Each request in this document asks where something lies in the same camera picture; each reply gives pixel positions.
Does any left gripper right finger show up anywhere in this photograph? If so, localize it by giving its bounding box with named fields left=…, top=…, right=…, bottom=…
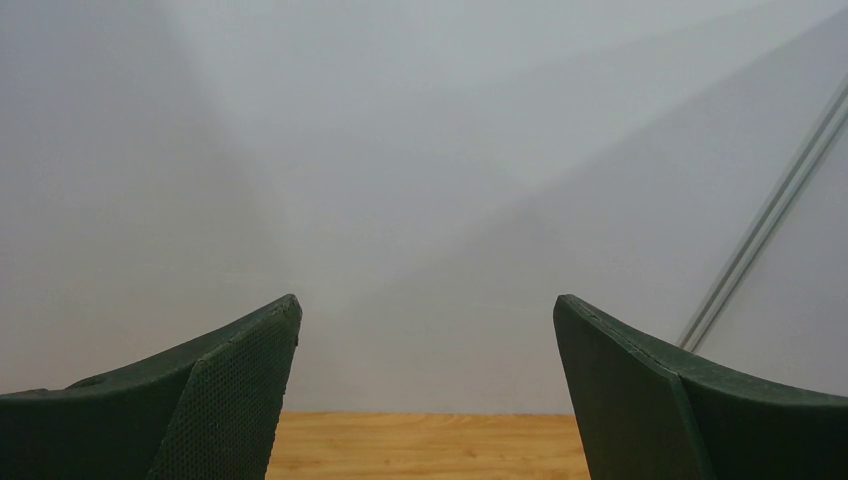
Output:
left=553, top=295, right=847, bottom=479

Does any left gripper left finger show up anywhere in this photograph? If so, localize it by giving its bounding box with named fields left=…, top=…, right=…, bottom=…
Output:
left=1, top=294, right=303, bottom=479

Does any right aluminium frame post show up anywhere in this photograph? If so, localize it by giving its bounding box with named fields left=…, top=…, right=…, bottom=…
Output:
left=676, top=78, right=847, bottom=353

